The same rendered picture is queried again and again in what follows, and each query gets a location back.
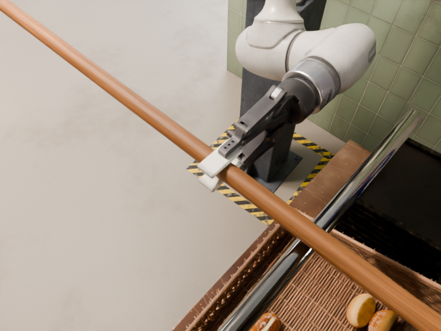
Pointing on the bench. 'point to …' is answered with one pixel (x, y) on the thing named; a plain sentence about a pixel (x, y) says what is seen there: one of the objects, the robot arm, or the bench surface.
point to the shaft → (241, 182)
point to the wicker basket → (236, 283)
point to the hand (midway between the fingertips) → (220, 165)
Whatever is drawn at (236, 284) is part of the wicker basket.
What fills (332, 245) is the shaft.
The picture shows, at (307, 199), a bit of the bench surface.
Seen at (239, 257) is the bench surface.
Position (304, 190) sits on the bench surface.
